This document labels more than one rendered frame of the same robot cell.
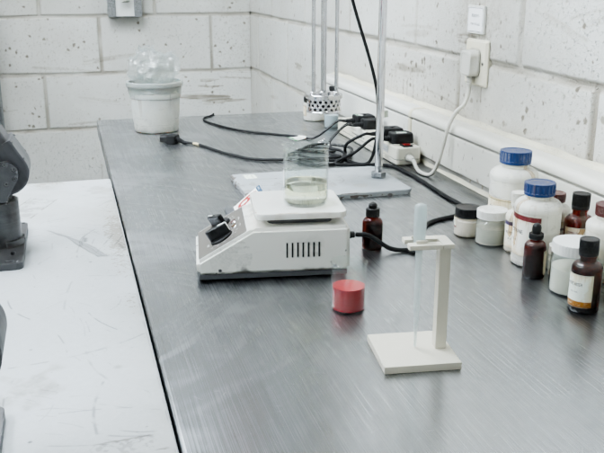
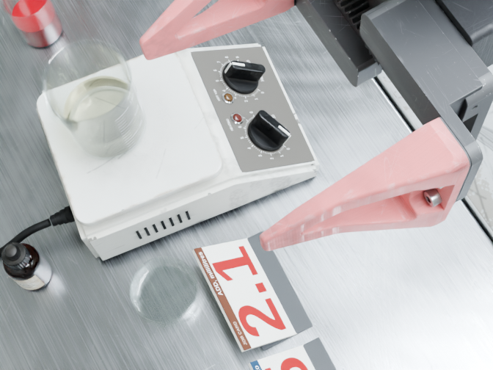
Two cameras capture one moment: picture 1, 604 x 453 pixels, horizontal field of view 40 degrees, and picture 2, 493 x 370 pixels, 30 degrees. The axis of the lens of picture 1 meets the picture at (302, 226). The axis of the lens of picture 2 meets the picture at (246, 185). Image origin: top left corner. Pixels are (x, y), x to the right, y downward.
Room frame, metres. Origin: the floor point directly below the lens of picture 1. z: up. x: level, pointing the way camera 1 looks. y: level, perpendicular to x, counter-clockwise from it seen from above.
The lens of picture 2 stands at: (1.40, 0.06, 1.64)
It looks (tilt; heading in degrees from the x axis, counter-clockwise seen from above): 69 degrees down; 174
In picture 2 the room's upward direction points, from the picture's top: 10 degrees counter-clockwise
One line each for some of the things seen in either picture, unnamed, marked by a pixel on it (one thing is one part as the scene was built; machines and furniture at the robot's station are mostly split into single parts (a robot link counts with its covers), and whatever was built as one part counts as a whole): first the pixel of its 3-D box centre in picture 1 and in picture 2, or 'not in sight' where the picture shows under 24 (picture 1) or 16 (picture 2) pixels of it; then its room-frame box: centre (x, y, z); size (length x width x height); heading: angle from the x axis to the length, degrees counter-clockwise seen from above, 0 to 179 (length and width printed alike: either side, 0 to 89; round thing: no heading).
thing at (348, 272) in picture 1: (348, 285); (33, 12); (0.92, -0.06, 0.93); 0.04 x 0.04 x 0.06
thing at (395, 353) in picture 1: (414, 297); not in sight; (0.79, -0.12, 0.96); 0.08 x 0.08 x 0.13; 8
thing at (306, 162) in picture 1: (307, 174); (96, 108); (1.08, -0.01, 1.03); 0.07 x 0.06 x 0.08; 135
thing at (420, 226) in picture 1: (421, 225); not in sight; (0.79, -0.12, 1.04); 0.01 x 0.01 x 0.04; 8
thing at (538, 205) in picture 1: (537, 222); not in sight; (1.08, -0.32, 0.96); 0.06 x 0.06 x 0.11
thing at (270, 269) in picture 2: not in sight; (252, 288); (1.21, 0.07, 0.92); 0.09 x 0.06 x 0.04; 12
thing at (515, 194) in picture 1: (517, 221); not in sight; (1.14, -0.31, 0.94); 0.03 x 0.03 x 0.09
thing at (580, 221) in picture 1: (578, 226); not in sight; (1.09, -0.38, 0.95); 0.04 x 0.04 x 0.10
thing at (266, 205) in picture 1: (296, 204); (128, 133); (1.08, 0.01, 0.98); 0.12 x 0.12 x 0.01; 7
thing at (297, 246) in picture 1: (277, 235); (166, 143); (1.08, 0.03, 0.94); 0.22 x 0.13 x 0.08; 97
